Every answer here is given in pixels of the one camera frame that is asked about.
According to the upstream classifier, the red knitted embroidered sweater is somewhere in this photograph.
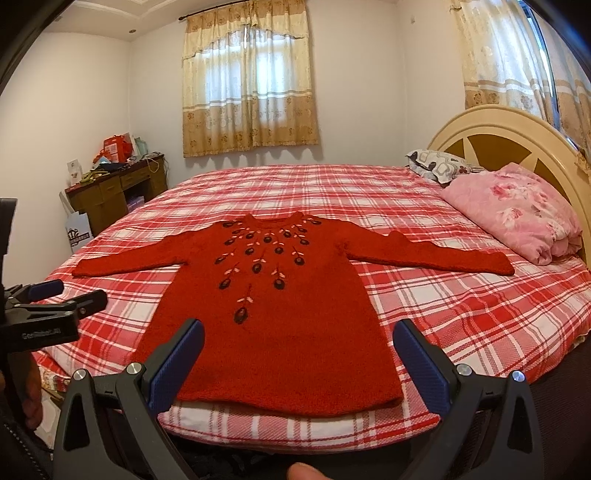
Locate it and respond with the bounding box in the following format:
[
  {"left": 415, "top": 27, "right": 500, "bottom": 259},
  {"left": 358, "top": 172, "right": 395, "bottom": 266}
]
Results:
[{"left": 73, "top": 212, "right": 514, "bottom": 418}]

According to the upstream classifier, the person's left hand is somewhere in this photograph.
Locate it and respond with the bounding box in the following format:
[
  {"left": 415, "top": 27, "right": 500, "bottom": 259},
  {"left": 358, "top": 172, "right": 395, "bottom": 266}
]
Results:
[{"left": 1, "top": 352, "right": 43, "bottom": 431}]

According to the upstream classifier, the person's right hand thumb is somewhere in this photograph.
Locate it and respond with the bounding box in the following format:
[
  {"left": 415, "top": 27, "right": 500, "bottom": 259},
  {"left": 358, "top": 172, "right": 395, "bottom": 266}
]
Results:
[{"left": 287, "top": 463, "right": 329, "bottom": 480}]

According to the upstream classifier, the white paper shopping bag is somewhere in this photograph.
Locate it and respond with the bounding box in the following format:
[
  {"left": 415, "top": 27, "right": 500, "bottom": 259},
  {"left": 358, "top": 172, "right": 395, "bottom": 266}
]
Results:
[{"left": 59, "top": 191, "right": 93, "bottom": 253}]

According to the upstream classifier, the dark brown wooden desk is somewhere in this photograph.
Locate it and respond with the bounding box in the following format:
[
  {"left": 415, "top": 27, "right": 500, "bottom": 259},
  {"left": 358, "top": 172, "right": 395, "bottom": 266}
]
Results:
[{"left": 65, "top": 154, "right": 168, "bottom": 237}]

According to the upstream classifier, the red white plaid bed sheet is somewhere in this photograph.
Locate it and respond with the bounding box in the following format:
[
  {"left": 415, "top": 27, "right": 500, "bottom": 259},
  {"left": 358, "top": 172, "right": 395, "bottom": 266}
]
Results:
[{"left": 36, "top": 165, "right": 590, "bottom": 453}]

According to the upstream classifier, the white card on desk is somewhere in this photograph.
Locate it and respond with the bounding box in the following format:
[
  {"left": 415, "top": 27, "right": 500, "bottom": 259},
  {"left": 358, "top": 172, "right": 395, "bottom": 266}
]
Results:
[{"left": 67, "top": 159, "right": 83, "bottom": 186}]

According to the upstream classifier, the red gift box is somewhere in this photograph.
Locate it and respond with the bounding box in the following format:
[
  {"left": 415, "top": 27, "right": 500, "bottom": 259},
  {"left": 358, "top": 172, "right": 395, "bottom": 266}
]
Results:
[{"left": 102, "top": 134, "right": 133, "bottom": 163}]

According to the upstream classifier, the pink floral folded quilt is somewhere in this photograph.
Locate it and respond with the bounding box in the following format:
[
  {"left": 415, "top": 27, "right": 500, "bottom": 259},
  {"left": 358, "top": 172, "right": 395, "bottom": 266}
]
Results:
[{"left": 442, "top": 163, "right": 583, "bottom": 266}]

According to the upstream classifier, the grey patterned pillow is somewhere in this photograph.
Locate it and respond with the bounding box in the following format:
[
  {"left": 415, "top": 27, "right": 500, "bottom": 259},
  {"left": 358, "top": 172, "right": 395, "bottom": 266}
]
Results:
[{"left": 406, "top": 150, "right": 484, "bottom": 187}]

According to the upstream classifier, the beige centre window curtain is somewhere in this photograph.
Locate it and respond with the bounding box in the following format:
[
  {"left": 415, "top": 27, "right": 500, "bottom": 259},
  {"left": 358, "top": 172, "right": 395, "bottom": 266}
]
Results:
[{"left": 182, "top": 1, "right": 320, "bottom": 158}]

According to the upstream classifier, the beige window curtain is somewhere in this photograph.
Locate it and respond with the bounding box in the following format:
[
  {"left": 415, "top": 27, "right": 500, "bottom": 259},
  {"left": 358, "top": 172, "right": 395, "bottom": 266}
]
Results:
[
  {"left": 450, "top": 0, "right": 590, "bottom": 158},
  {"left": 182, "top": 1, "right": 320, "bottom": 158}
]

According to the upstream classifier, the cream wooden headboard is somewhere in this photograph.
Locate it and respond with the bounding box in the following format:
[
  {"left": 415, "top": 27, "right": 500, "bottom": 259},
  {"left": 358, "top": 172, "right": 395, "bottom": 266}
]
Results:
[{"left": 429, "top": 105, "right": 590, "bottom": 264}]

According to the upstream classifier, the black curtain rod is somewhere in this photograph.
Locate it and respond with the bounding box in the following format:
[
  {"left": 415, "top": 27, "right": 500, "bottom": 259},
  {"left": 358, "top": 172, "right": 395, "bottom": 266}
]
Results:
[{"left": 177, "top": 0, "right": 247, "bottom": 22}]

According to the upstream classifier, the beige right window curtain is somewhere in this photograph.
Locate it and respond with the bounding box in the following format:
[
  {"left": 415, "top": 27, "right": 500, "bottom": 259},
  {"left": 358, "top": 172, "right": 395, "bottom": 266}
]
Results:
[{"left": 450, "top": 0, "right": 590, "bottom": 158}]

